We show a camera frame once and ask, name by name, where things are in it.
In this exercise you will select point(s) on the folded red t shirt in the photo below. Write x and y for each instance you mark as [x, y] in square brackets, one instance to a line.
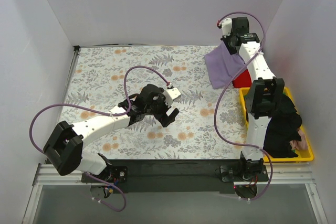
[243, 80]

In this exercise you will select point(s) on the lavender t shirt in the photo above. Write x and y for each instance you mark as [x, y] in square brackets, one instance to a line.
[222, 66]

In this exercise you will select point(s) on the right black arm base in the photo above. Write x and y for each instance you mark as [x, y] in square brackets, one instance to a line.
[243, 172]

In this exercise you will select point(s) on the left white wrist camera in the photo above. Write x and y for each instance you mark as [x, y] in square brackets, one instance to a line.
[171, 95]

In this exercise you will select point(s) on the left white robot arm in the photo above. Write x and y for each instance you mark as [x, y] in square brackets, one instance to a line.
[65, 148]

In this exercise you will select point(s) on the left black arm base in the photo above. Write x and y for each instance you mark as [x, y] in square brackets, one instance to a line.
[113, 174]

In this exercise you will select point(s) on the floral patterned table mat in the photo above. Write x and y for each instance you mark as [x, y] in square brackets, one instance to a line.
[210, 123]

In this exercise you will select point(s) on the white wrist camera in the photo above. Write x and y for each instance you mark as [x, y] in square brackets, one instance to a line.
[171, 95]
[225, 25]

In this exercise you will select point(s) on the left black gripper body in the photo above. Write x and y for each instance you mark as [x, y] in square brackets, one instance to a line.
[163, 111]

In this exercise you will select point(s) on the pink garment in tray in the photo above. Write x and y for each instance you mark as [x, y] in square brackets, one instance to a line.
[301, 144]

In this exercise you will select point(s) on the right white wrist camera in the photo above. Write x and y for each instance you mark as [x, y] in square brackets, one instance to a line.
[225, 25]

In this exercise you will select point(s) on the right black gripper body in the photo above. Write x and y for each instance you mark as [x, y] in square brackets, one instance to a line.
[231, 46]

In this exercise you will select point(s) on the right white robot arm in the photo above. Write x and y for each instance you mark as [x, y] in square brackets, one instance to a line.
[264, 95]

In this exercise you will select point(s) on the black clothes pile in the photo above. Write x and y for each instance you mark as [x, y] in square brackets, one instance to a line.
[283, 128]

